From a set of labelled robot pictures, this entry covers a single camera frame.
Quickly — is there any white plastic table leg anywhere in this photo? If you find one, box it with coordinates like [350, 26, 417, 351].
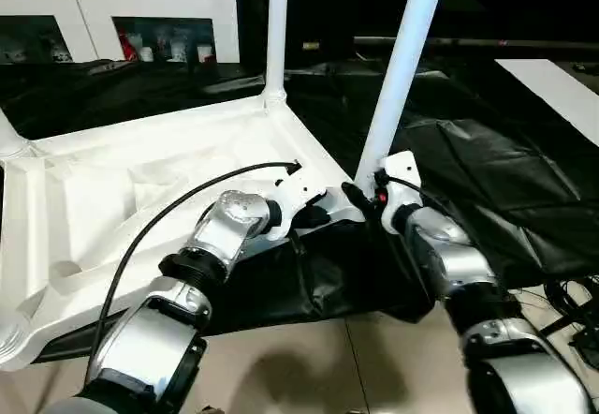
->
[261, 0, 290, 109]
[0, 112, 29, 160]
[0, 318, 27, 369]
[353, 0, 451, 195]

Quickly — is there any white plastic table top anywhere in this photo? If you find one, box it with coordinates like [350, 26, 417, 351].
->
[0, 93, 371, 371]

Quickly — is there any black mat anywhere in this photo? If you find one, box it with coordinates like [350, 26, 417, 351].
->
[0, 55, 599, 363]

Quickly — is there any dark metal rod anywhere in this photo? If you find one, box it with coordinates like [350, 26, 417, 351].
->
[353, 35, 599, 50]

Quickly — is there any white flat panel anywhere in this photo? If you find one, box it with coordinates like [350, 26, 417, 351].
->
[494, 57, 599, 148]

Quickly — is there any white textured jar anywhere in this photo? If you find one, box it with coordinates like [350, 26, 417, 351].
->
[170, 34, 188, 62]

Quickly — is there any black stand rod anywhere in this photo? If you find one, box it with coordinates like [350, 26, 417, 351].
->
[541, 313, 599, 336]

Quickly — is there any red bottle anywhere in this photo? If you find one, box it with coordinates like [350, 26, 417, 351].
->
[117, 32, 137, 62]

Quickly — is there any black device with white label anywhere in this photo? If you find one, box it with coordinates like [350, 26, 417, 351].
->
[573, 324, 599, 368]

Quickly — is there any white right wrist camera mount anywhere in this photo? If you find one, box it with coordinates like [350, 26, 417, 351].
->
[376, 150, 422, 235]

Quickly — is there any black floor cable bundle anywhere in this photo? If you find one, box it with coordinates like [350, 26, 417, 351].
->
[545, 275, 599, 321]

